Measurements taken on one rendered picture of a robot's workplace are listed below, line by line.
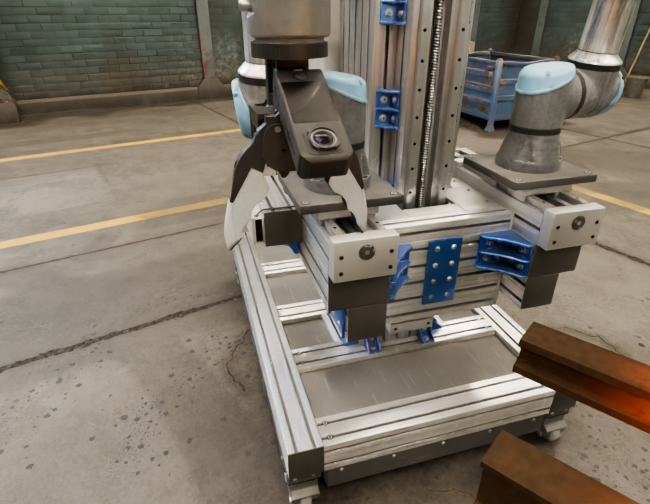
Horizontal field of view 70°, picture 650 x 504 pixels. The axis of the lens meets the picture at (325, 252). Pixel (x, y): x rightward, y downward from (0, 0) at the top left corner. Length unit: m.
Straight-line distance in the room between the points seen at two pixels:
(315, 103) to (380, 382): 1.07
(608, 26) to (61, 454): 1.80
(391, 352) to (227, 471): 0.59
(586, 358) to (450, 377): 1.10
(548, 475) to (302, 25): 0.36
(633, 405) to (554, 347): 0.06
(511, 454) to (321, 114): 0.29
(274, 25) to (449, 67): 0.76
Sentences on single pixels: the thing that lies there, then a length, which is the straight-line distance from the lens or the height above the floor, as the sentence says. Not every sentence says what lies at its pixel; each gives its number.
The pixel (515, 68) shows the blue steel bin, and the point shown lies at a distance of 5.46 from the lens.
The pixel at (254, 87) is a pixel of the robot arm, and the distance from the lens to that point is 0.92.
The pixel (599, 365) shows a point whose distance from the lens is 0.36.
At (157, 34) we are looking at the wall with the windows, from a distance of 7.02.
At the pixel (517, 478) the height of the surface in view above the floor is 0.96.
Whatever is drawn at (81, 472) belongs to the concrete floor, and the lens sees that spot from 1.60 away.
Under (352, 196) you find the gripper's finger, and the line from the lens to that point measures 0.49.
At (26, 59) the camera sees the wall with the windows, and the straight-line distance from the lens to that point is 6.86.
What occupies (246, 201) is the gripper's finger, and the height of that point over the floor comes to 0.99.
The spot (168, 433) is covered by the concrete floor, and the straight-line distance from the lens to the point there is 1.61.
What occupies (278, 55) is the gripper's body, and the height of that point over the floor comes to 1.13.
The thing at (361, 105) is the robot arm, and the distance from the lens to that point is 0.96.
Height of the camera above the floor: 1.16
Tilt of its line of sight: 28 degrees down
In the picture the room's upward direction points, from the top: straight up
